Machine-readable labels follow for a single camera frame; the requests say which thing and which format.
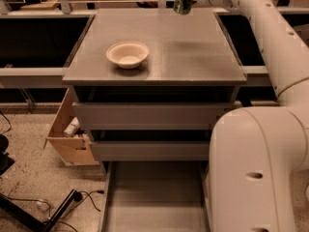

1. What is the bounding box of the grey top drawer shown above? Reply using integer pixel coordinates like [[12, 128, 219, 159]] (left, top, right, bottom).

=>
[[72, 102, 233, 131]]

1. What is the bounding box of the white bottle in box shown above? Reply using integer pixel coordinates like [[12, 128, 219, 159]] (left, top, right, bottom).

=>
[[64, 117, 80, 137]]

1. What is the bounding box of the grey rail left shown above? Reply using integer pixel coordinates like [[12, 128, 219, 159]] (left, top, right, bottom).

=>
[[0, 68, 68, 89]]

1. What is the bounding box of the black metal stand left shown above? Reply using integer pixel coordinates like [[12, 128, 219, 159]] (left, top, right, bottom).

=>
[[0, 189, 83, 232]]

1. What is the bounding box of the grey open bottom drawer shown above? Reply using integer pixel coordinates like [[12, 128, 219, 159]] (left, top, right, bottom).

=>
[[98, 161, 211, 232]]

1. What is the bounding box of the grey rail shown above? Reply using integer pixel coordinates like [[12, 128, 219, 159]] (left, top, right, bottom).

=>
[[0, 68, 68, 89], [241, 66, 271, 87]]

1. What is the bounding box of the black floor cable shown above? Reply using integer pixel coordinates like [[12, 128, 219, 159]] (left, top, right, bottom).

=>
[[0, 189, 105, 232]]

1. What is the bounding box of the grey middle drawer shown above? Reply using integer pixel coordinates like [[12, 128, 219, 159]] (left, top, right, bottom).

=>
[[90, 141, 210, 161]]

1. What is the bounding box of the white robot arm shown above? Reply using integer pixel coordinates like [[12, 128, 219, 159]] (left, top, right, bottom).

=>
[[196, 0, 309, 232]]

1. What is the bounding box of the grey rail right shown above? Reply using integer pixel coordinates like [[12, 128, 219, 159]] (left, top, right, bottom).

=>
[[241, 66, 271, 87]]

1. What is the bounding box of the white paper bowl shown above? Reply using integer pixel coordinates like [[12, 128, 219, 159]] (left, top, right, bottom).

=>
[[106, 42, 150, 69]]

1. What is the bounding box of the green soda can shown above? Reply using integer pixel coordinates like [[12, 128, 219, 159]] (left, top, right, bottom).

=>
[[173, 0, 194, 15]]

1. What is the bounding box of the grey drawer cabinet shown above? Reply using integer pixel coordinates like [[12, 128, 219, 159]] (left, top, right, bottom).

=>
[[62, 7, 248, 172]]

